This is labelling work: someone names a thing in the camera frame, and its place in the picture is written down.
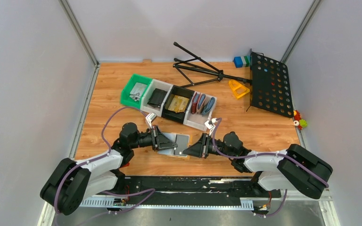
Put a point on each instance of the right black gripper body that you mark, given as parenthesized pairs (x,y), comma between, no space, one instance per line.
(205,147)

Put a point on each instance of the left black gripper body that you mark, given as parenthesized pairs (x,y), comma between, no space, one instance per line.
(155,138)

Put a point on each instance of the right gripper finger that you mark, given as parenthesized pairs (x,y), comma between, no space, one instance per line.
(194,153)
(195,146)

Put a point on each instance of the yellow leather card holder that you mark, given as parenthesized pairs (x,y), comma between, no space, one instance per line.
(182,142)

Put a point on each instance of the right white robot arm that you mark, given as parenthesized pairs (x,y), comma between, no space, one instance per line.
(294,168)

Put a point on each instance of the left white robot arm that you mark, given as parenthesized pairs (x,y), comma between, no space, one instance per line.
(74,181)

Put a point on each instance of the gold cards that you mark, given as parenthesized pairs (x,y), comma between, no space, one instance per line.
(178,104)

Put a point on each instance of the red card holder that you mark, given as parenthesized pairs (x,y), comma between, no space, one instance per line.
(194,103)

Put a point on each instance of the blue card holder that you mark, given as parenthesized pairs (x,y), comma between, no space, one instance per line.
(208,106)

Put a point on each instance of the white bin with card holders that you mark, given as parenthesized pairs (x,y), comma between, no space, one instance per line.
(197,120)

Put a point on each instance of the black cards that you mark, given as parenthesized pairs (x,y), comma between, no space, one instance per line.
(157,98)

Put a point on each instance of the white bin with black cards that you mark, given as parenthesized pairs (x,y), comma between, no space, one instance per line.
(159,85)

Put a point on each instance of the silver white cards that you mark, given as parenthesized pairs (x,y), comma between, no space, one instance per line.
(137,91)

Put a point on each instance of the pink card holder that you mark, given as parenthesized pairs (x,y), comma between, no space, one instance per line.
(201,103)

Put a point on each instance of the green plastic bin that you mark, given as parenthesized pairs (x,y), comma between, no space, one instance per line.
(125,99)

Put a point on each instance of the black plastic bin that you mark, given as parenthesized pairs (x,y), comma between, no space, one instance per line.
(177,117)

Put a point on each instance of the yellow plastic triangle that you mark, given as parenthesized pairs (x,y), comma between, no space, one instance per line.
(238,89)

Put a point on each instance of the black folded music stand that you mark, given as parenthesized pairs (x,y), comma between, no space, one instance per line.
(218,74)

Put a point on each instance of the black perforated stand tray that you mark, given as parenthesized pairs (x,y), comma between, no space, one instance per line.
(270,86)

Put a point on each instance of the blue green toy block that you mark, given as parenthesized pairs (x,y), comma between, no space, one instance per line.
(241,61)

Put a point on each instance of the red green toy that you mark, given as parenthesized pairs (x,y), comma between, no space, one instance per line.
(299,122)

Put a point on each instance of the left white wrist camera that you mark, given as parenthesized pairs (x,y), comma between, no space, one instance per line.
(149,119)

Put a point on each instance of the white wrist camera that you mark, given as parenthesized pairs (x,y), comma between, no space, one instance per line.
(149,119)
(211,125)

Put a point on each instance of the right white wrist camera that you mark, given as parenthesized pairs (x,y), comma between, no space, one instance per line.
(211,125)

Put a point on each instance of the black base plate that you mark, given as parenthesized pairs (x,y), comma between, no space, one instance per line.
(194,191)

